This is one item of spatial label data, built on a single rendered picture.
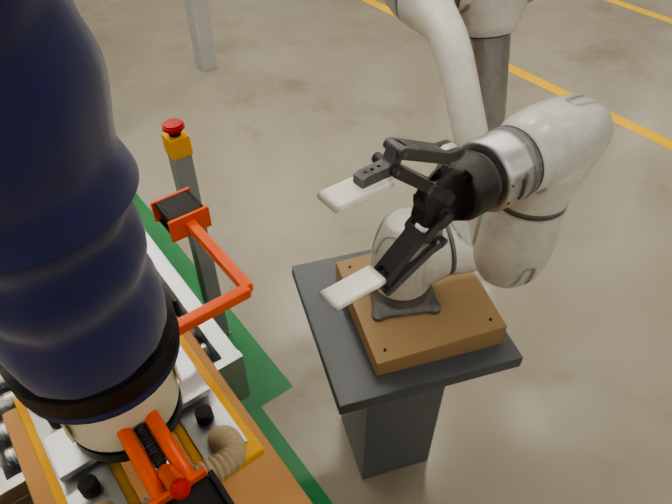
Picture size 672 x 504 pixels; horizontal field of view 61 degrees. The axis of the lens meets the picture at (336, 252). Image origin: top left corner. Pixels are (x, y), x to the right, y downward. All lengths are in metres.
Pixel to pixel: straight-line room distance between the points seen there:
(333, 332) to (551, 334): 1.33
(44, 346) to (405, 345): 0.95
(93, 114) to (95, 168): 0.05
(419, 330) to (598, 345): 1.34
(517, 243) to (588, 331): 1.96
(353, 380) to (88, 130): 1.04
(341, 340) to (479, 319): 0.36
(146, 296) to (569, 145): 0.53
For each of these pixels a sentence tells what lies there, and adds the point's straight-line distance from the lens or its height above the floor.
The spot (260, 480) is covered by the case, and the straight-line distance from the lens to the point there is 1.13.
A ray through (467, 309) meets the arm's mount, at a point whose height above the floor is 0.83.
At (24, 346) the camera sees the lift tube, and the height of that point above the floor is 1.46.
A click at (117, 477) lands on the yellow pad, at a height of 1.12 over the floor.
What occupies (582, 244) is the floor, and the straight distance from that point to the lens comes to 3.13.
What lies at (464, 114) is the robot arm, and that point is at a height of 1.51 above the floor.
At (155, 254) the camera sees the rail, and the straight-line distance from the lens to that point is 2.07.
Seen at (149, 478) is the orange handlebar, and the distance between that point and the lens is 0.83.
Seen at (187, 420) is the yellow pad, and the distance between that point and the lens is 1.00.
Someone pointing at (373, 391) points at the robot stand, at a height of 0.75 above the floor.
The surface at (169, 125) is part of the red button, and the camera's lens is 1.85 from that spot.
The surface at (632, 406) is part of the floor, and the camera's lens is 2.57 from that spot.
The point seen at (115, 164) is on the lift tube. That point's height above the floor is 1.64.
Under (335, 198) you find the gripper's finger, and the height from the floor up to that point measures 1.65.
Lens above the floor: 1.97
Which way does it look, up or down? 44 degrees down
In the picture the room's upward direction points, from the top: straight up
